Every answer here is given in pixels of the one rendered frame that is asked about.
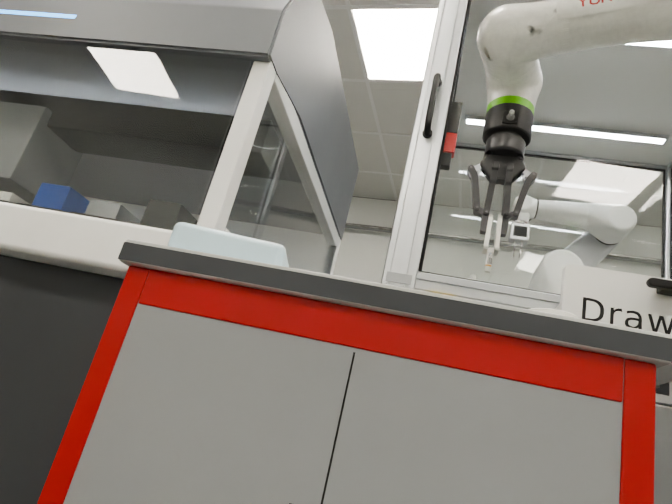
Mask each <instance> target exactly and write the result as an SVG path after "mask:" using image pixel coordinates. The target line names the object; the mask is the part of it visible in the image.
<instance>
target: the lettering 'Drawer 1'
mask: <svg viewBox="0 0 672 504"><path fill-rule="evenodd" d="M587 300H588V301H593V302H596V303H597V304H598V305H599V307H600V315H599V317H598V318H596V319H590V318H585V316H586V301H587ZM616 311H621V312H622V309H619V308H618V309H615V310H614V308H611V310H610V324H613V318H614V313H615V312H616ZM627 313H634V314H636V315H638V318H639V319H638V318H632V317H630V318H627V319H626V320H625V325H626V327H631V328H636V329H637V328H638V329H642V317H641V315H640V313H638V312H636V311H627ZM603 315H604V307H603V305H602V303H601V302H599V301H598V300H595V299H592V298H586V297H583V307H582V319H585V320H591V321H599V320H601V319H602V318H603ZM648 316H649V320H650V323H651V327H652V331H653V332H657V331H658V328H659V325H660V322H661V320H662V323H663V327H664V331H665V334H669V335H670V333H671V330H672V318H671V321H670V324H669V327H668V331H667V327H666V323H665V320H664V316H659V319H658V322H657V325H656V328H655V326H654V322H653V318H652V314H648ZM629 320H636V321H638V325H637V326H635V327H632V326H630V325H629V324H628V321H629Z"/></svg>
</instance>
